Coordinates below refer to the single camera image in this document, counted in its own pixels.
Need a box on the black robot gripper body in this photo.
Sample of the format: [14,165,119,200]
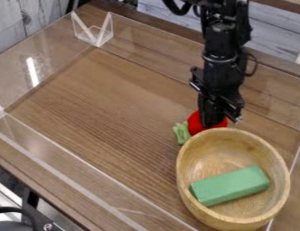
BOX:
[190,53,244,123]

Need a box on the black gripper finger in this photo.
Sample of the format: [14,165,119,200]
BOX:
[216,104,236,124]
[198,94,220,128]

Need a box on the red plush strawberry green stem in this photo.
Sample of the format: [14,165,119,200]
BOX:
[171,111,228,145]

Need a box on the light wooden bowl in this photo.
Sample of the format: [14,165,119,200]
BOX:
[175,128,290,231]

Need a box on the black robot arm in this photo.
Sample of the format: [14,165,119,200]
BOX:
[161,0,254,127]

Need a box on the green rectangular block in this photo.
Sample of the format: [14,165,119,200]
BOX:
[188,165,268,207]

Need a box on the clear acrylic table enclosure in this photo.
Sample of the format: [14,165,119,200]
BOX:
[0,3,300,231]

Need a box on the clear acrylic corner bracket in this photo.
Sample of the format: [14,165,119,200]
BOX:
[69,12,113,47]

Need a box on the black metal table mount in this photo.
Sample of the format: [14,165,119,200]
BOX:
[20,189,79,231]

